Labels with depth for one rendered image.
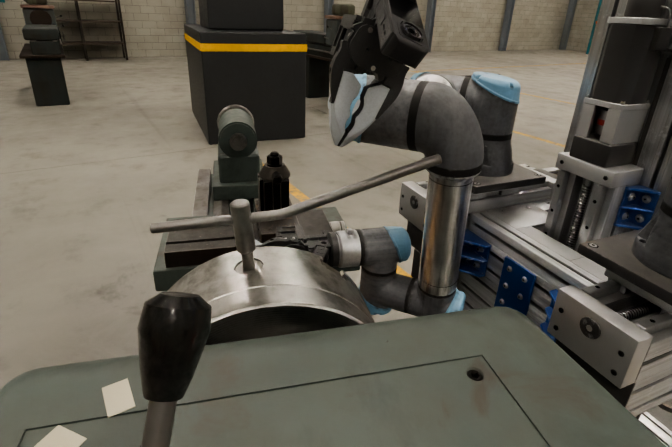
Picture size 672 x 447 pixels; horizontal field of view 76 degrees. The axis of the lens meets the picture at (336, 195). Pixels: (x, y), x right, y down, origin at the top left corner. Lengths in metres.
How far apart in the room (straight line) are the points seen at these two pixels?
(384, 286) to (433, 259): 0.15
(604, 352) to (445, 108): 0.44
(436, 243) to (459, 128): 0.22
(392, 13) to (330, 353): 0.33
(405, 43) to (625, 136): 0.67
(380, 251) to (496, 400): 0.53
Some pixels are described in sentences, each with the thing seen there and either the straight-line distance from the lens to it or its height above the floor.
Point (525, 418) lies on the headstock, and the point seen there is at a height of 1.26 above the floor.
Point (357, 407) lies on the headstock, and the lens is 0.36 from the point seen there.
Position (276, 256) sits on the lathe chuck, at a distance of 0.55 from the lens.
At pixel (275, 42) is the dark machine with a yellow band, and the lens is 5.25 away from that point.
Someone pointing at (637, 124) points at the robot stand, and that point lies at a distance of 1.05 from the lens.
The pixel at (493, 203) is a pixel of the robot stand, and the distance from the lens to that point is 1.17.
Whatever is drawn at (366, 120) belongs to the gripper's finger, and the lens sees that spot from 0.54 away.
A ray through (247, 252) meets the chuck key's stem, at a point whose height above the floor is 1.26.
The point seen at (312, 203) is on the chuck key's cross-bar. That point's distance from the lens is 0.49.
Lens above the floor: 1.52
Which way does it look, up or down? 23 degrees down
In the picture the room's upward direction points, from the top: 2 degrees clockwise
